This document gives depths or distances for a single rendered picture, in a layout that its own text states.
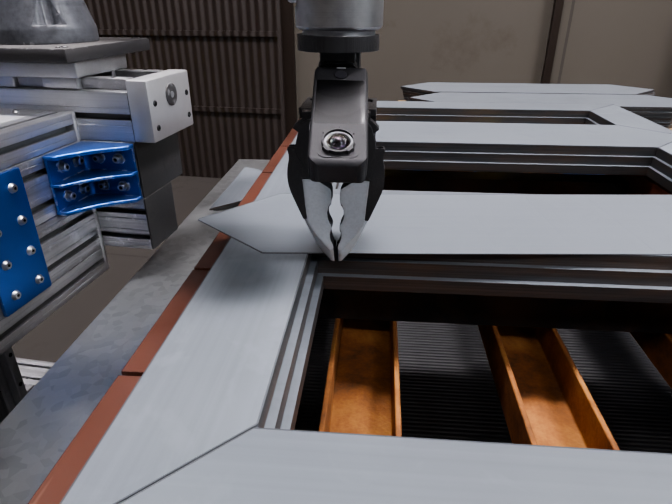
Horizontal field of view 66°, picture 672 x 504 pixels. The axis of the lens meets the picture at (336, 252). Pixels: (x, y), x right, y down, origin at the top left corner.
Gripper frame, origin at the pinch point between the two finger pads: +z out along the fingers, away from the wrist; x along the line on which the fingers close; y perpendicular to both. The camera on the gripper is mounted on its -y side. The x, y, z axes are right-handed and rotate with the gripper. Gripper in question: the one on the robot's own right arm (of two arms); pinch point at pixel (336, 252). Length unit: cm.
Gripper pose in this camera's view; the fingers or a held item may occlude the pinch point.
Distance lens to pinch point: 51.3
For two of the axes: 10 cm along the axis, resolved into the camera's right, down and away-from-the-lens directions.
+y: 0.8, -4.4, 8.9
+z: 0.0, 9.0, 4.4
